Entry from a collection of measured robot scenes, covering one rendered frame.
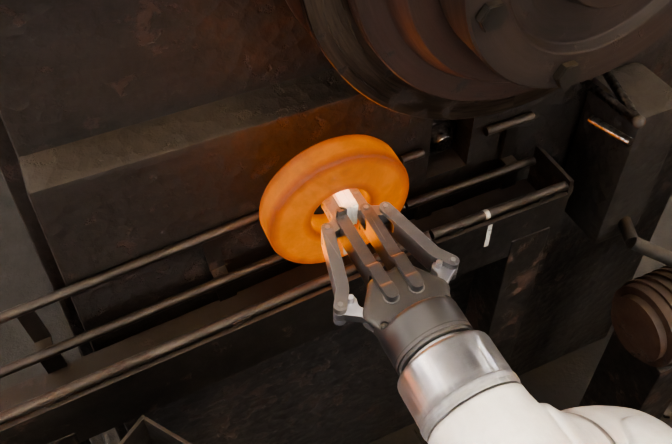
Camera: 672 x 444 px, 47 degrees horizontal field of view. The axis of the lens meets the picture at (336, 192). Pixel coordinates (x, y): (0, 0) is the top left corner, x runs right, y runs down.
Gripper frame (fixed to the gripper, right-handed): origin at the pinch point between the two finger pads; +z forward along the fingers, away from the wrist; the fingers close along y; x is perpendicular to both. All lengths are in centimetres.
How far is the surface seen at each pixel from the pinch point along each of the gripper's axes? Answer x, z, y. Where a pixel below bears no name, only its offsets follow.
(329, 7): 21.6, 1.0, -0.5
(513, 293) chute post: -31.6, -2.7, 26.6
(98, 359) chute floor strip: -21.6, 5.2, -27.3
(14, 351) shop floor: -87, 56, -47
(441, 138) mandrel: -10.1, 10.3, 19.7
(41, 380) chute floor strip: -22.1, 5.6, -33.8
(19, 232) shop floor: -89, 89, -40
